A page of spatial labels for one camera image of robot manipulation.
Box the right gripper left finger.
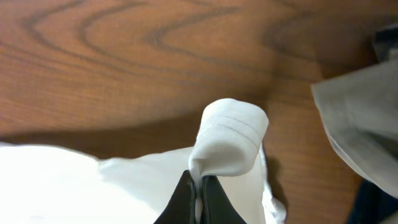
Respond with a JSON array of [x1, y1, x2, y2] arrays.
[[154, 170, 196, 224]]

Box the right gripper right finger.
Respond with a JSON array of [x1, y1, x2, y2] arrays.
[[201, 175, 246, 224]]

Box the white t-shirt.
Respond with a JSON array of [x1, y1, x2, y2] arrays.
[[1, 98, 286, 223]]

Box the navy folded garment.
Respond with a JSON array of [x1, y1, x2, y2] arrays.
[[346, 180, 397, 224]]

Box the khaki folded garment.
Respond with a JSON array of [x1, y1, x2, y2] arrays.
[[312, 60, 397, 197]]

